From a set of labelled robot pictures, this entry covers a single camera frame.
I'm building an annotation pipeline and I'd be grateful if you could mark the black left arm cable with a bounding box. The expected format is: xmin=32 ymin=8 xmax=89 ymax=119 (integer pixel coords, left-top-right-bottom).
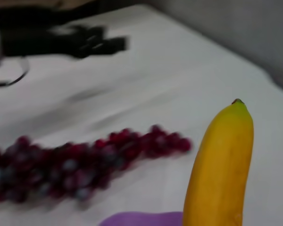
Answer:
xmin=0 ymin=56 xmax=30 ymax=88

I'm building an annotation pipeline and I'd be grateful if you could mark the yellow banana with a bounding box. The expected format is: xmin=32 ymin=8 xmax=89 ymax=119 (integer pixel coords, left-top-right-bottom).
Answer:
xmin=182 ymin=98 xmax=255 ymax=226

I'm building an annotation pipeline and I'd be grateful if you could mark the purple wavy-edged plastic plate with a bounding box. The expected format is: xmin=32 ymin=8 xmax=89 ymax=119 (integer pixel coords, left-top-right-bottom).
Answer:
xmin=98 ymin=211 xmax=185 ymax=226

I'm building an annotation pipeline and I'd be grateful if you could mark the red purple grape bunch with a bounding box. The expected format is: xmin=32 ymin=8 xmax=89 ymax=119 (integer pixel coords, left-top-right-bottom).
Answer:
xmin=0 ymin=124 xmax=193 ymax=206

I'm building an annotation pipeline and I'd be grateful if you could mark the white tablecloth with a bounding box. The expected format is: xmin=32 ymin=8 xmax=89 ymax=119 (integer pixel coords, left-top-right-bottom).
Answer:
xmin=0 ymin=3 xmax=283 ymax=226

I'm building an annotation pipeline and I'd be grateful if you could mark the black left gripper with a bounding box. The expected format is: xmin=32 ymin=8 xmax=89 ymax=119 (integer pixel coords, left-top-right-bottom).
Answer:
xmin=0 ymin=22 xmax=131 ymax=60

